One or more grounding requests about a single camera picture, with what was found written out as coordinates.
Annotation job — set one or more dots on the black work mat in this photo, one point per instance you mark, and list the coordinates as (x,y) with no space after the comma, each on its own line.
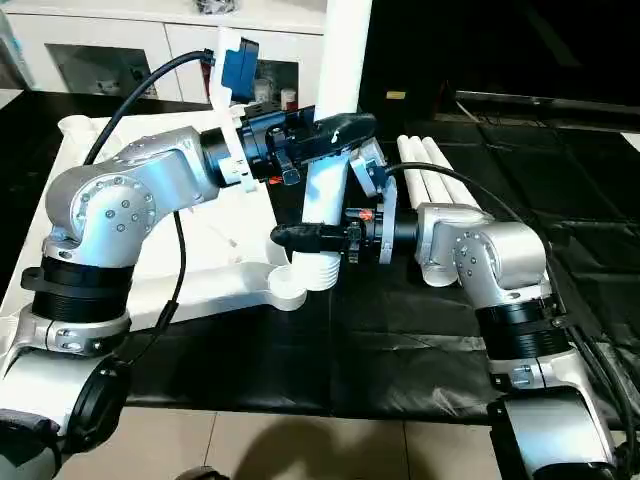
(375,350)

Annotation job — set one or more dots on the white glass-door cabinet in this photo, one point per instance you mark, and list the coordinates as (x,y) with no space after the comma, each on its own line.
(125,35)

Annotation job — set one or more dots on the white flat strip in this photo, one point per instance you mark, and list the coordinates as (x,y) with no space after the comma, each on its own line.
(630,139)

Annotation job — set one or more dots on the small tan label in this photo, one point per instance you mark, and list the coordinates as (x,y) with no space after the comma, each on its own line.
(396,94)

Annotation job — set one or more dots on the black metal rail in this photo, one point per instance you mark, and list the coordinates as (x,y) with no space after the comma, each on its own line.
(550,99)

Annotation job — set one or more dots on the white plastic table leg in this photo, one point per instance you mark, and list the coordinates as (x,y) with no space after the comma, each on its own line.
(425,175)
(340,75)
(447,175)
(407,170)

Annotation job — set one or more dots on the white canister red base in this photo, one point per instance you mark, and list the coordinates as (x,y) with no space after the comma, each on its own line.
(288,100)

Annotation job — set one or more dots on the white plastic table top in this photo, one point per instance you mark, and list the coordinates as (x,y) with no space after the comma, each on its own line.
(210,250)

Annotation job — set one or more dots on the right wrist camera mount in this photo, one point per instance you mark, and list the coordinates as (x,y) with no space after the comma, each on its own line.
(367,172)

